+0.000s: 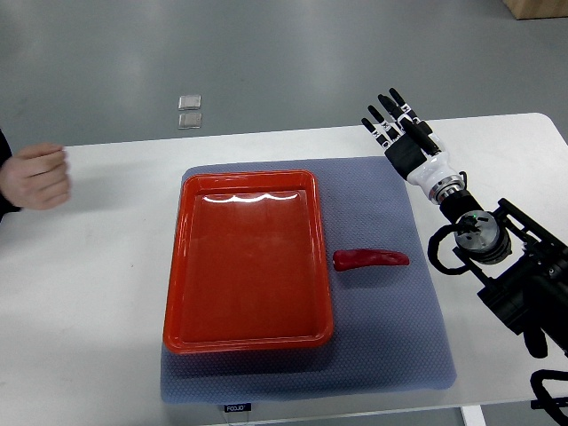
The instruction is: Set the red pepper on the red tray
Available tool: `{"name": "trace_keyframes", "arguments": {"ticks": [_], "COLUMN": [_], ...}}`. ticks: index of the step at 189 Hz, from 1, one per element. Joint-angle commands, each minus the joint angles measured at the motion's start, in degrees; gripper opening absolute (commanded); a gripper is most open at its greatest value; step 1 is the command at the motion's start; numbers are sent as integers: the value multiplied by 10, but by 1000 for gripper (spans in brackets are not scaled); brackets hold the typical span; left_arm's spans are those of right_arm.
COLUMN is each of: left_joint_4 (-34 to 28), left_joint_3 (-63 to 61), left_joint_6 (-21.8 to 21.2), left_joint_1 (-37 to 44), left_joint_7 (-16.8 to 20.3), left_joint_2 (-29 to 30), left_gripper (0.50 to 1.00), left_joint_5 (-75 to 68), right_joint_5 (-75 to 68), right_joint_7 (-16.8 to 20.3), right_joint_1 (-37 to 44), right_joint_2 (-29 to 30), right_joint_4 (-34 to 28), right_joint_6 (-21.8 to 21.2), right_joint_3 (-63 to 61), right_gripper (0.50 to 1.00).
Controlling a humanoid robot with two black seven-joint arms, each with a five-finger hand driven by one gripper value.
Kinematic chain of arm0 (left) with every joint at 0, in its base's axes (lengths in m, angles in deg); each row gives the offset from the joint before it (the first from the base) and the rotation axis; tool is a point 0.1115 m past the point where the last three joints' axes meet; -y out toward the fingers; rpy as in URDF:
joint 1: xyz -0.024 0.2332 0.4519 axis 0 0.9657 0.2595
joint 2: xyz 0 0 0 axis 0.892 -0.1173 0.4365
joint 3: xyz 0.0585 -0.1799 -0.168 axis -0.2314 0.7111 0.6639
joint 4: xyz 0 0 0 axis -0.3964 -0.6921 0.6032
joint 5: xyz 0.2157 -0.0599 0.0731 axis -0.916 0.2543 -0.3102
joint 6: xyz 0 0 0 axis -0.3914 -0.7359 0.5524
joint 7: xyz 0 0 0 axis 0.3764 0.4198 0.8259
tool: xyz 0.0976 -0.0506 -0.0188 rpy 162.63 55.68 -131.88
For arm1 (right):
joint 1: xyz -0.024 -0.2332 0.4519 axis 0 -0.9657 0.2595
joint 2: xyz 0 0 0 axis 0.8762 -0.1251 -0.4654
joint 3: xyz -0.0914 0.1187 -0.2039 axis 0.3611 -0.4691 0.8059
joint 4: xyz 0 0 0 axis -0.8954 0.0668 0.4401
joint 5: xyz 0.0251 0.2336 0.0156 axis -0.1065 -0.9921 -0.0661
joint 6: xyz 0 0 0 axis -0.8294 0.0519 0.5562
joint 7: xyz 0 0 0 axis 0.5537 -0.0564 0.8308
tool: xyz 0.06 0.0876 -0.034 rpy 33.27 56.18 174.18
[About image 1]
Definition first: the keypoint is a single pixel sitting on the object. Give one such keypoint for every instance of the upper metal floor plate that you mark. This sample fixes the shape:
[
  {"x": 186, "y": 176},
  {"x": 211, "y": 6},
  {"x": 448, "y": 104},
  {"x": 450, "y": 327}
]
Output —
[{"x": 189, "y": 102}]

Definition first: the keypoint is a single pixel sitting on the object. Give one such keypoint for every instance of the grey blue mat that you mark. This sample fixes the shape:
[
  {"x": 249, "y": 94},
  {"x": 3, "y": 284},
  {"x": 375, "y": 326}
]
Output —
[{"x": 389, "y": 333}]

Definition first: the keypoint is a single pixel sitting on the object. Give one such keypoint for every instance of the cardboard box corner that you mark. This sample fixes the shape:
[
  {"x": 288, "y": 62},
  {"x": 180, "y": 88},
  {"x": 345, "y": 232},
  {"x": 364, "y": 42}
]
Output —
[{"x": 537, "y": 9}]

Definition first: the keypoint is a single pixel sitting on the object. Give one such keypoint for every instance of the person's bare hand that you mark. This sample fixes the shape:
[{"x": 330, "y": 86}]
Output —
[{"x": 41, "y": 173}]

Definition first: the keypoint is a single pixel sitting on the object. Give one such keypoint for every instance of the red plastic tray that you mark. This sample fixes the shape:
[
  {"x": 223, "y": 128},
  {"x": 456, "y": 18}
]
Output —
[{"x": 249, "y": 265}]

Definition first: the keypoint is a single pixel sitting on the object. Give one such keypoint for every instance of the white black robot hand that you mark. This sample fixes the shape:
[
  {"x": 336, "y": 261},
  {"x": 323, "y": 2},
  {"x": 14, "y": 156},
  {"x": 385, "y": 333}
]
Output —
[{"x": 416, "y": 154}]

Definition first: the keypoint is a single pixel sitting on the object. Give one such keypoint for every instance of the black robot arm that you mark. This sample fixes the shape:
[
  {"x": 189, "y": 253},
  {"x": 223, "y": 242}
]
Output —
[{"x": 522, "y": 266}]

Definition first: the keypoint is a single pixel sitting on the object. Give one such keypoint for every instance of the dark sleeve forearm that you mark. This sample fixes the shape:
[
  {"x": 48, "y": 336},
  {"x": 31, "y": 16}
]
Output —
[{"x": 9, "y": 203}]

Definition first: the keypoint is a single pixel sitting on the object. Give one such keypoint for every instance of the red pepper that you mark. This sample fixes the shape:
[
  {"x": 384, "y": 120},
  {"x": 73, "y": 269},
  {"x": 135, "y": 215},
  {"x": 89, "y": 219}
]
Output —
[{"x": 345, "y": 260}]

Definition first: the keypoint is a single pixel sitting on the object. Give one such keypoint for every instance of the white table leg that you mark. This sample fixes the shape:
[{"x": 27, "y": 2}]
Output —
[{"x": 472, "y": 415}]

